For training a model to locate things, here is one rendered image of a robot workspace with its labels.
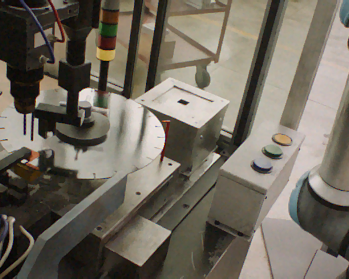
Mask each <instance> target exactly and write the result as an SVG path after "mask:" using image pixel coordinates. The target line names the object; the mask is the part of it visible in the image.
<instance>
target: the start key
mask: <svg viewBox="0 0 349 279"><path fill-rule="evenodd" d="M264 151H265V153H266V154H268V155H270V156H272V157H280V156H281V153H282V149H281V148H280V147H278V146H276V145H272V144H269V145H266V146H265V148H264Z"/></svg>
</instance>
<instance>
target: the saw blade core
mask: <svg viewBox="0 0 349 279"><path fill-rule="evenodd" d="M91 90H92V89H88V88H87V89H85V90H83V91H82V92H80V96H79V101H82V100H85V98H86V95H87V94H90V95H91V96H92V97H91V99H90V103H91V104H92V106H94V107H97V108H104V109H107V110H108V114H107V115H106V114H102V115H104V116H105V117H106V118H108V120H109V121H110V124H111V128H110V133H109V135H108V136H107V137H106V138H104V139H102V140H100V141H96V142H93V143H78V142H74V141H70V140H67V139H64V138H62V137H60V136H59V135H58V134H57V133H56V132H55V136H52V137H51V138H47V139H45V138H42V137H41V136H39V135H38V123H39V119H38V118H35V121H34V138H33V141H30V138H31V113H30V114H27V135H25V136H24V135H23V114H20V113H18V112H17V111H16V110H15V107H14V102H13V103H11V104H10V105H8V107H7V108H6V109H5V110H3V111H2V113H1V115H0V144H1V146H2V147H3V149H5V150H6V151H7V153H9V155H10V154H11V153H13V152H14V151H16V150H18V149H21V148H22V147H23V146H25V147H28V148H30V149H33V150H35V151H37V152H38V153H39V156H38V158H36V159H34V160H32V161H30V162H29V161H27V160H26V159H24V160H22V161H21V163H24V162H26V163H27V164H26V166H27V167H30V168H31V169H36V170H37V171H40V172H43V173H46V172H47V174H49V175H54V176H57V177H63V178H67V179H69V177H70V173H72V176H71V179H80V180H94V175H93V174H95V178H96V180H97V179H109V178H112V177H113V176H114V175H115V174H116V172H119V171H124V172H127V174H129V173H132V172H136V171H138V170H140V169H142V168H144V167H145V166H147V165H149V164H150V163H151V162H152V161H154V160H155V159H156V158H157V157H158V156H159V154H160V153H161V152H162V148H163V146H164V140H165V136H164V131H163V128H162V125H161V123H160V122H159V120H158V119H157V118H156V117H155V116H154V115H153V114H152V113H150V111H149V110H147V109H146V108H145V107H142V106H141V105H140V104H139V103H136V102H134V101H132V100H129V99H127V98H125V97H123V96H120V95H117V94H114V93H111V94H110V93H109V92H105V91H101V90H94V89H93V91H92V92H91ZM55 91H56V92H55ZM109 94H110V95H109ZM125 101H126V102H125ZM39 102H40V103H45V104H50V105H54V106H59V103H60V102H66V90H65V89H63V88H55V90H54V89H48V90H42V91H40V96H39V97H38V98H36V107H37V105H38V104H39ZM155 126H156V127H155ZM2 129H4V130H2ZM10 144H11V145H12V146H11V147H6V148H4V146H6V145H10ZM155 148H156V149H155ZM147 158H149V159H147ZM133 165H134V166H135V167H133ZM47 169H50V170H48V171H47Z"/></svg>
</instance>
